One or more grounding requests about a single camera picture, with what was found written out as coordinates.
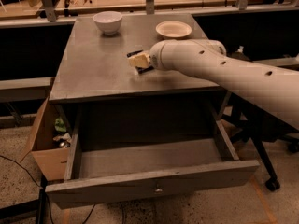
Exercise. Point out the cardboard box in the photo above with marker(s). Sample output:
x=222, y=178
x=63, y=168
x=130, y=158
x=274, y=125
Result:
x=50, y=158

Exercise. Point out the cream foam gripper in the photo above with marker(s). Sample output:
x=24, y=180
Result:
x=140, y=61

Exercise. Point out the grey wooden cabinet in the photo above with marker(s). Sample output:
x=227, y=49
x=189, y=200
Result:
x=114, y=110

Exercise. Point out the white shallow bowl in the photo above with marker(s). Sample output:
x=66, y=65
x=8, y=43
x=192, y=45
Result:
x=173, y=29

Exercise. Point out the white deep bowl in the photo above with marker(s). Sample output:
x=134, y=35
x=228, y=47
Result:
x=109, y=22

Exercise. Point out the dark blue rxbar wrapper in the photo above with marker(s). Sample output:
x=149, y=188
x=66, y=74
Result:
x=140, y=70

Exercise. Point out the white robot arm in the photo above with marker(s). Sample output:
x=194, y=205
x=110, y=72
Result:
x=273, y=89

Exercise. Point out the green crumpled trash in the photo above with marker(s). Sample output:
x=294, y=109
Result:
x=59, y=125

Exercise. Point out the open grey top drawer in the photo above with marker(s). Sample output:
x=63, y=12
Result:
x=120, y=174

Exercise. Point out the white crumpled paper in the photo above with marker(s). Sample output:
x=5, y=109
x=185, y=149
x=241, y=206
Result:
x=62, y=137

